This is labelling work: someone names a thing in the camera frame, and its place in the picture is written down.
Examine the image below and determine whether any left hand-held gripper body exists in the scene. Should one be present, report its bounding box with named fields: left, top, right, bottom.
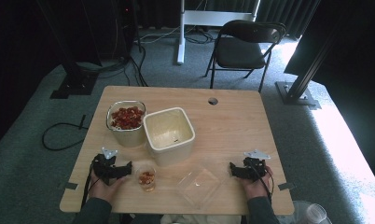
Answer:
left=91, top=147, right=128, bottom=186

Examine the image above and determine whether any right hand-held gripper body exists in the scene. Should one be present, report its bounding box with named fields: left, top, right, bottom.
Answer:
left=241, top=149, right=271, bottom=182

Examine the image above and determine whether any small portion of red berries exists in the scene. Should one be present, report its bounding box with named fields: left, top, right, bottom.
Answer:
left=138, top=171, right=156, bottom=185

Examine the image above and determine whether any small clear cup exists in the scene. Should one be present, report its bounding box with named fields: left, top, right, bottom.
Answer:
left=134, top=161, right=157, bottom=193

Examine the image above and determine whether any glass jar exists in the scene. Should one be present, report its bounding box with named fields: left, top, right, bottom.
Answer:
left=105, top=100, right=147, bottom=147

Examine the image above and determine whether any white square bin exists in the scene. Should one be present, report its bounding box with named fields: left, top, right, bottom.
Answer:
left=143, top=106, right=196, bottom=167

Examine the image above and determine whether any person's right hand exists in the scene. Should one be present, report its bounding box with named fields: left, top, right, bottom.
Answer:
left=240, top=166, right=274, bottom=200

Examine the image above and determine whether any person's left hand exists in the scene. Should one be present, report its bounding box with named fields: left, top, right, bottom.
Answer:
left=88, top=169, right=128, bottom=203

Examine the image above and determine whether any grey tape piece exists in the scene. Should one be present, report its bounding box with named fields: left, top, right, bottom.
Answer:
left=277, top=181, right=297, bottom=191
left=58, top=181, right=79, bottom=190

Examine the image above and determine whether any pile of red dried berries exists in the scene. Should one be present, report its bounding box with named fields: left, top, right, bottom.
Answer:
left=110, top=106, right=146, bottom=131

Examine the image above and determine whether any clear plastic cup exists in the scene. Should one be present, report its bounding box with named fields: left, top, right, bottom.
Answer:
left=304, top=203, right=329, bottom=224

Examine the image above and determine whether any black metal stand with base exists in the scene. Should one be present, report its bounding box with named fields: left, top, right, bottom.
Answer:
left=35, top=0, right=100, bottom=100
left=274, top=18, right=348, bottom=110

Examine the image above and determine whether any black folding chair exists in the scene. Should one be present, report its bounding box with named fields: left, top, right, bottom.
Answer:
left=203, top=19, right=287, bottom=93

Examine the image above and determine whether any black computer tower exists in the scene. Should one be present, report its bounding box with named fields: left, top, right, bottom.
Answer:
left=114, top=0, right=137, bottom=60

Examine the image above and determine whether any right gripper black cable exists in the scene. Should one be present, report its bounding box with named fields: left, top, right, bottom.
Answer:
left=250, top=161, right=274, bottom=203

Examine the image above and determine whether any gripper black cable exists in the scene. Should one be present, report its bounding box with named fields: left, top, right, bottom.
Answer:
left=81, top=155, right=98, bottom=208
left=250, top=161, right=274, bottom=203

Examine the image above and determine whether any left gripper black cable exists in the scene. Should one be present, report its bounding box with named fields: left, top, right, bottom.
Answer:
left=81, top=155, right=98, bottom=208

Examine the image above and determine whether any black looped floor cable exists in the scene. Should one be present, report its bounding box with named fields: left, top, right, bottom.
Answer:
left=41, top=114, right=90, bottom=152

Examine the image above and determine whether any bundle of black floor cables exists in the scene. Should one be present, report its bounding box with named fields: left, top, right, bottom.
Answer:
left=76, top=29, right=216, bottom=88

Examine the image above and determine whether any white desk frame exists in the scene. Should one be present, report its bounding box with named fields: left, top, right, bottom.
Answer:
left=175, top=0, right=261, bottom=65

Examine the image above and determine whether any white floor cable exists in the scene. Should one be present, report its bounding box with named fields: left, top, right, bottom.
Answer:
left=135, top=26, right=182, bottom=45

